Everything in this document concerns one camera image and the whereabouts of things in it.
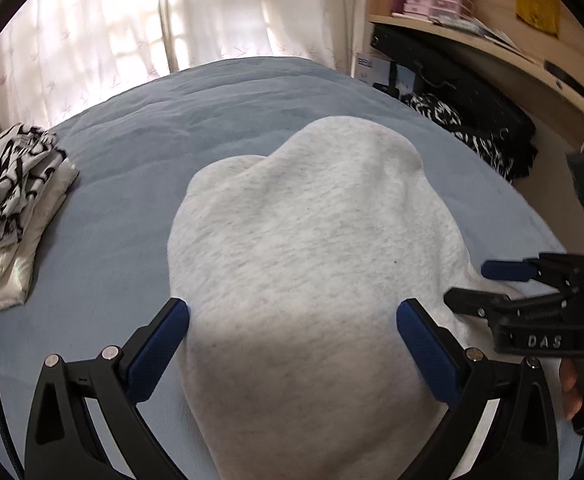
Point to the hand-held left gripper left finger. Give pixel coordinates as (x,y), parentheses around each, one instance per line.
(157,355)

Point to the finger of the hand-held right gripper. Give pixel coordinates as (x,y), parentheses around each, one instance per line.
(472,302)
(507,270)

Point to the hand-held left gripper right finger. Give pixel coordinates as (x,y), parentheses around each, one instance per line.
(429,355)

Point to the light grey hoodie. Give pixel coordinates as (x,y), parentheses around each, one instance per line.
(297,240)

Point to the person's right hand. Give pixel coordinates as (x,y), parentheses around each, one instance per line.
(569,380)

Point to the white satin cloth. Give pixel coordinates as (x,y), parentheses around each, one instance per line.
(7,280)

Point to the patterned cloth with black fringe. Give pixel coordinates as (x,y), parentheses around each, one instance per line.
(437,110)

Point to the long black bag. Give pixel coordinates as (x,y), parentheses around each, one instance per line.
(472,95)

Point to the curved wooden shelf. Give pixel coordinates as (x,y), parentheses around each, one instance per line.
(522,75)

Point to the black slim device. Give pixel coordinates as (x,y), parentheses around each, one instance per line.
(567,77)

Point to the blue fleece blanket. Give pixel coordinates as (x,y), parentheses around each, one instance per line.
(147,135)

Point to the black white patterned garment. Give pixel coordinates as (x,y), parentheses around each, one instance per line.
(2,185)

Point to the stack of papers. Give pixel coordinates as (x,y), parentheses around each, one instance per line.
(477,27)

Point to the white printed box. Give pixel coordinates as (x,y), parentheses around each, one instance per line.
(367,67)

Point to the yellow cloth on shelf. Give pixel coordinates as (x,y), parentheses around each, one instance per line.
(537,5)

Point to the pink drawer boxes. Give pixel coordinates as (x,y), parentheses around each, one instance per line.
(432,2)

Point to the white floral curtain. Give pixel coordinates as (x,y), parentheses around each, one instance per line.
(272,5)
(72,35)

